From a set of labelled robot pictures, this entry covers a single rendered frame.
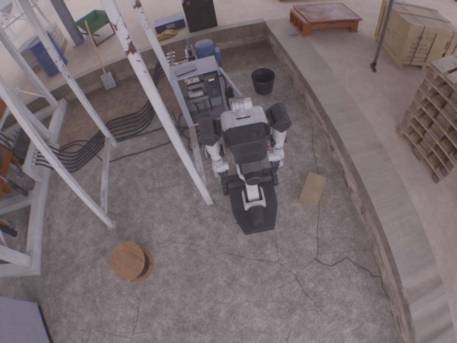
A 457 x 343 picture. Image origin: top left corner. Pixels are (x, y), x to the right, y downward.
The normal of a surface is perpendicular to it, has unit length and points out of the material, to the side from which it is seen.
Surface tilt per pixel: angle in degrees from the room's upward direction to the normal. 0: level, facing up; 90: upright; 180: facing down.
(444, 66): 0
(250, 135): 0
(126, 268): 0
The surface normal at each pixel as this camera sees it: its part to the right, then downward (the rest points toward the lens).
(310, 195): -0.14, -0.48
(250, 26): 0.21, 0.84
